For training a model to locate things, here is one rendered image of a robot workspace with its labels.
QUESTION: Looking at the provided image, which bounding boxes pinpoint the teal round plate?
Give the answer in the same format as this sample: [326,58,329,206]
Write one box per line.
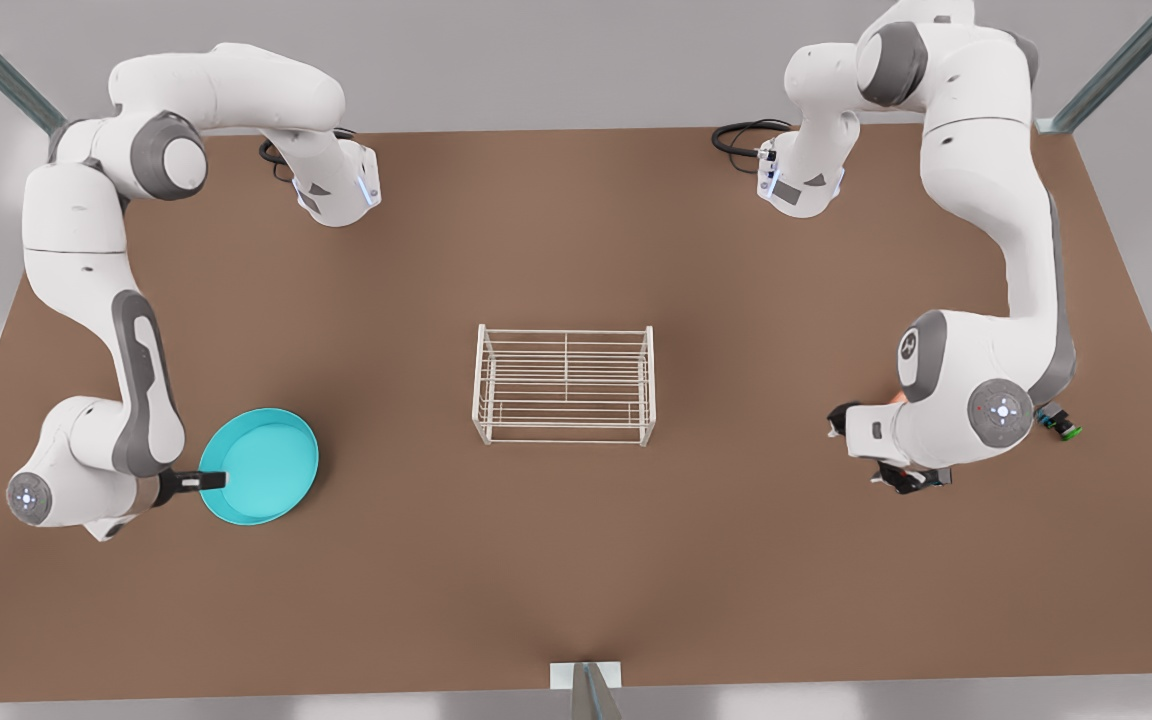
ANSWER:
[198,407,320,528]

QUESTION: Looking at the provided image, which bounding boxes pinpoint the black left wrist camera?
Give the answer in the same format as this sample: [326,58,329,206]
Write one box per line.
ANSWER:
[870,459,954,497]

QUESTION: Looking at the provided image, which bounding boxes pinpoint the white wire shelf rack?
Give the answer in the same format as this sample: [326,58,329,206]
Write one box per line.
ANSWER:
[471,323,657,448]

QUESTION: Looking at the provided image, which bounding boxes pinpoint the black cable loop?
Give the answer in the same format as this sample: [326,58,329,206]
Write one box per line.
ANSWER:
[711,119,797,177]
[258,127,358,187]

